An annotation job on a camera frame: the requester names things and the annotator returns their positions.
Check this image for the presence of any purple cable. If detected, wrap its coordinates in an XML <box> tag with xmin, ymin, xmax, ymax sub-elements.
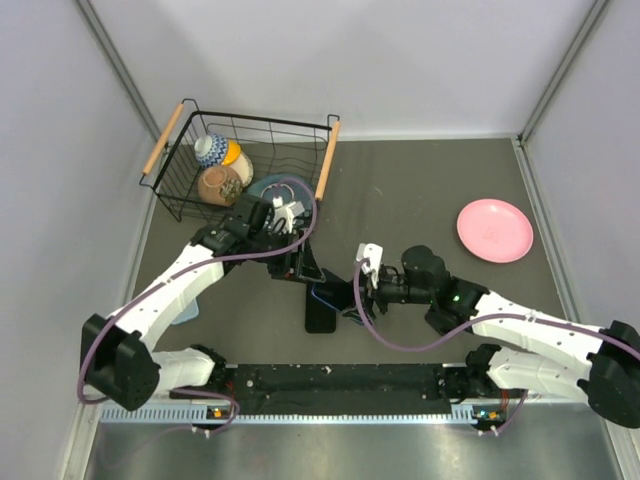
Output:
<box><xmin>353</xmin><ymin>257</ymin><xmax>616</xmax><ymax>436</ymax></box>
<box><xmin>74</xmin><ymin>178</ymin><xmax>319</xmax><ymax>436</ymax></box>

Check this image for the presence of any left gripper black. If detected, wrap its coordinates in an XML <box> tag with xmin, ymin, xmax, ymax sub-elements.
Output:
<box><xmin>247</xmin><ymin>227</ymin><xmax>324</xmax><ymax>283</ymax></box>

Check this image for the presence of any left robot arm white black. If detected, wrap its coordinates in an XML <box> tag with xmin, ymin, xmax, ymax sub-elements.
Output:
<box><xmin>77</xmin><ymin>194</ymin><xmax>323</xmax><ymax>411</ymax></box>

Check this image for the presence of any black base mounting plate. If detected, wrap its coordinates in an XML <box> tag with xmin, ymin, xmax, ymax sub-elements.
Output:
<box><xmin>169</xmin><ymin>363</ymin><xmax>506</xmax><ymax>415</ymax></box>

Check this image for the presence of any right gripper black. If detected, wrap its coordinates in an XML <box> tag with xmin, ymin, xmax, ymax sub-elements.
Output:
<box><xmin>342</xmin><ymin>263</ymin><xmax>434</xmax><ymax>325</ymax></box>

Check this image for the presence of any dark teal plate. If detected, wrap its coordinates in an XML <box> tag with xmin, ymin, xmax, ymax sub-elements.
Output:
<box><xmin>246</xmin><ymin>173</ymin><xmax>312</xmax><ymax>211</ymax></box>

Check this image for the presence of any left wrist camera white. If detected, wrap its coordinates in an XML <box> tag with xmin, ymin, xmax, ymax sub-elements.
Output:
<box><xmin>271</xmin><ymin>196</ymin><xmax>305</xmax><ymax>234</ymax></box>

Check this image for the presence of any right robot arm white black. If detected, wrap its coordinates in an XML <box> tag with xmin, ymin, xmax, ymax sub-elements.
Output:
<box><xmin>352</xmin><ymin>243</ymin><xmax>639</xmax><ymax>429</ymax></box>

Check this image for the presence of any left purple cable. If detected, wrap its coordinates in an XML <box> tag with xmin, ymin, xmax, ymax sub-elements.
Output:
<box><xmin>74</xmin><ymin>178</ymin><xmax>319</xmax><ymax>436</ymax></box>

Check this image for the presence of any black smartphone face down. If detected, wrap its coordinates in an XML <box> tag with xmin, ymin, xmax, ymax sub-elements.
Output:
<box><xmin>425</xmin><ymin>309</ymin><xmax>447</xmax><ymax>335</ymax></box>

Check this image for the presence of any beige bowl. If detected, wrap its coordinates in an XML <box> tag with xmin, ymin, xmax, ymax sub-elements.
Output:
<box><xmin>229</xmin><ymin>152</ymin><xmax>254</xmax><ymax>187</ymax></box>

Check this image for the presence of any grey slotted cable duct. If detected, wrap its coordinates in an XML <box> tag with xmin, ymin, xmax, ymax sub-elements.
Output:
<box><xmin>99</xmin><ymin>403</ymin><xmax>481</xmax><ymax>425</ymax></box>

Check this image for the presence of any blue smartphone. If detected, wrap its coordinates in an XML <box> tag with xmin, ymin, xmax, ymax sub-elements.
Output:
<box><xmin>313</xmin><ymin>268</ymin><xmax>374</xmax><ymax>318</ymax></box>

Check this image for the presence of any yellow bowl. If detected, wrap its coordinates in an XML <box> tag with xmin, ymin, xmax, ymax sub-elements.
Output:
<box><xmin>221</xmin><ymin>139</ymin><xmax>242</xmax><ymax>165</ymax></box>

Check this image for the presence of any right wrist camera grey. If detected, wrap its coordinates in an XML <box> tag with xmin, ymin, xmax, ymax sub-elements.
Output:
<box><xmin>356</xmin><ymin>243</ymin><xmax>384</xmax><ymax>275</ymax></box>

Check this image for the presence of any brown ceramic bowl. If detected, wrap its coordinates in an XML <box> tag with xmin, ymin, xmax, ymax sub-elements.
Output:
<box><xmin>197</xmin><ymin>165</ymin><xmax>243</xmax><ymax>207</ymax></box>

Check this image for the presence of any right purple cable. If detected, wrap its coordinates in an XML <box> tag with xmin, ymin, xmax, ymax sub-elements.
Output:
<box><xmin>353</xmin><ymin>257</ymin><xmax>616</xmax><ymax>436</ymax></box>

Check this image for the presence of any blue white patterned bowl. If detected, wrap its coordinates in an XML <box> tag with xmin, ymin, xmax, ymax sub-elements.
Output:
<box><xmin>194</xmin><ymin>133</ymin><xmax>230</xmax><ymax>168</ymax></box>

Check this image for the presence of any pink plate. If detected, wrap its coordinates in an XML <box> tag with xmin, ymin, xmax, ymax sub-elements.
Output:
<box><xmin>456</xmin><ymin>199</ymin><xmax>534</xmax><ymax>264</ymax></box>

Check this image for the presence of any black wire dish basket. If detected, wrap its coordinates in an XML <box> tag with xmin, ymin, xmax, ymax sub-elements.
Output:
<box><xmin>139</xmin><ymin>98</ymin><xmax>340</xmax><ymax>223</ymax></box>

